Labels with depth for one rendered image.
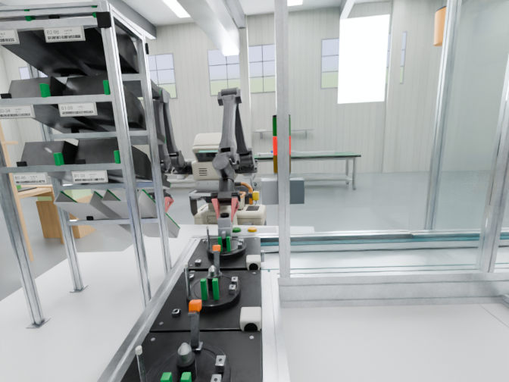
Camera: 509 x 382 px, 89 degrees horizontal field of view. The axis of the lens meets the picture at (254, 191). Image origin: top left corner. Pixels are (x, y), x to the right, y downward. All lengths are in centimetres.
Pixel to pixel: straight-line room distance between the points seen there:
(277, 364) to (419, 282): 52
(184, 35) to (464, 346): 1008
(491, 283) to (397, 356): 40
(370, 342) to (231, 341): 36
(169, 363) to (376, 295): 59
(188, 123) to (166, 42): 270
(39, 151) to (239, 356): 72
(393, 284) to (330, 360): 30
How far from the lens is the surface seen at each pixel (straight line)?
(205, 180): 164
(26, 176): 85
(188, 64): 998
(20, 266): 96
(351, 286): 84
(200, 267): 85
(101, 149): 80
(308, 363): 71
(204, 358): 54
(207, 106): 954
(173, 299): 73
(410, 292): 92
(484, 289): 103
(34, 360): 91
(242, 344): 58
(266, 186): 72
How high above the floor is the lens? 137
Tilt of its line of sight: 12 degrees down
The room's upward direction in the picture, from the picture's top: 2 degrees counter-clockwise
